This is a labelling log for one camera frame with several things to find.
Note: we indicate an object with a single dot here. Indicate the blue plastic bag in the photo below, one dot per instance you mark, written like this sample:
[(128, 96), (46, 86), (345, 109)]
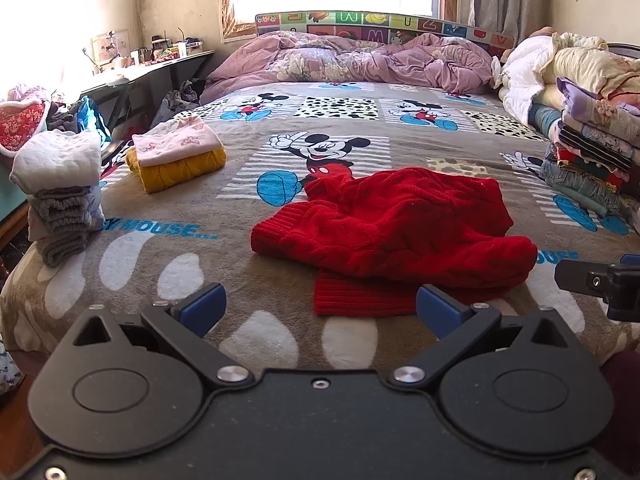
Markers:
[(87, 115)]

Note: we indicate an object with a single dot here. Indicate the yellow folded sweater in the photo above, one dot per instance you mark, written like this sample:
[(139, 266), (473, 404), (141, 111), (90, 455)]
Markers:
[(170, 172)]

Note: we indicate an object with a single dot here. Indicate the dark clothes pile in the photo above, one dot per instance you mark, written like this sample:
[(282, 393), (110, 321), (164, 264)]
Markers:
[(62, 115)]

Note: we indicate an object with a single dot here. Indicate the desk lamp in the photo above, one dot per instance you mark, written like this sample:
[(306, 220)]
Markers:
[(91, 58)]

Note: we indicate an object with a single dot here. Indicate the white folded garment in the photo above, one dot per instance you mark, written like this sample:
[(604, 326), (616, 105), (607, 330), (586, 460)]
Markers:
[(55, 160)]

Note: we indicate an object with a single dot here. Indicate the stack of folded clothes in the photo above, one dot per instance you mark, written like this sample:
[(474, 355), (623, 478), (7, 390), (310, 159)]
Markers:
[(595, 150)]

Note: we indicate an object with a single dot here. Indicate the purple duvet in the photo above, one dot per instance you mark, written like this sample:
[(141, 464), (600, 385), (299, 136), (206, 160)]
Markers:
[(350, 60)]

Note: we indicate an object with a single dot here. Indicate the cream floral quilt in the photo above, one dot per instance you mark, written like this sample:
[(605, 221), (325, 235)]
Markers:
[(595, 67)]

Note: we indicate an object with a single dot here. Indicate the red floral basket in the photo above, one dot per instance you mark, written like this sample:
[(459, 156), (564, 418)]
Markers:
[(20, 127)]

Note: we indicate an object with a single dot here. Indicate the pale plush toy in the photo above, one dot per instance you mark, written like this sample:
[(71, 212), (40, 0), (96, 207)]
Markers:
[(501, 71)]

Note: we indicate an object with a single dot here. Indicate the cartoon mouse printed blanket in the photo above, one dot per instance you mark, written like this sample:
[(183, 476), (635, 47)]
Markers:
[(200, 220)]

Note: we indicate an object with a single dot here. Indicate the pink cloth heap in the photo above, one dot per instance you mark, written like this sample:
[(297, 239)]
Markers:
[(27, 92)]

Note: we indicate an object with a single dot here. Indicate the grey folded pants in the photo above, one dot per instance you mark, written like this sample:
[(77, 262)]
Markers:
[(60, 220)]

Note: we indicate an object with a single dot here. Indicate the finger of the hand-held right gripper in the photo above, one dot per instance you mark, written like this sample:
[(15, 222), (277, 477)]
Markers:
[(580, 276)]

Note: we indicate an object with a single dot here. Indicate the black desk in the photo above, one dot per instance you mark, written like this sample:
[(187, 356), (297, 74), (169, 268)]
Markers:
[(150, 67)]

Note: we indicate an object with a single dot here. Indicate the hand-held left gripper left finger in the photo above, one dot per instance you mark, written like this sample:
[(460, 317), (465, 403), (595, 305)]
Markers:
[(202, 310)]

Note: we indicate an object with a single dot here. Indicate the pink folded garment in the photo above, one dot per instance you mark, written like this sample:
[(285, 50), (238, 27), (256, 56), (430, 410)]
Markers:
[(180, 140)]

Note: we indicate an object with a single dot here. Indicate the blue ribbed folded garment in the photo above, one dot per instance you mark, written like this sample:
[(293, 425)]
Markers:
[(545, 120)]

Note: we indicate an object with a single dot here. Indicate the picture frame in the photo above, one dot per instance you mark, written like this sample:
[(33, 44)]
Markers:
[(107, 45)]

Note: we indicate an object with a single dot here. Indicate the grey cloth under desk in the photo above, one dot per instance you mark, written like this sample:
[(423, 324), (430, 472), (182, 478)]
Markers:
[(172, 102)]

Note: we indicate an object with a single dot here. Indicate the colourful letter headboard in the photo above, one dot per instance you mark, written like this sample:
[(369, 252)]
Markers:
[(370, 19)]

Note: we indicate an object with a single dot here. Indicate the red knit sweater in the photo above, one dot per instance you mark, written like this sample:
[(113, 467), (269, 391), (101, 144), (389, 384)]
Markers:
[(400, 230)]

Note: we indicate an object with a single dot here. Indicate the teal storage box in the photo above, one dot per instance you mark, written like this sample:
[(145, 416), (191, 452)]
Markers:
[(12, 190)]

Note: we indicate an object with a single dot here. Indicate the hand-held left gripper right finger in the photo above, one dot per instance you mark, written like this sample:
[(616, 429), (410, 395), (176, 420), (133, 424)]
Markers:
[(440, 312)]

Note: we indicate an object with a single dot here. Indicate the person's maroon garment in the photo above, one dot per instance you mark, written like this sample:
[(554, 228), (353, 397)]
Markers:
[(622, 410)]

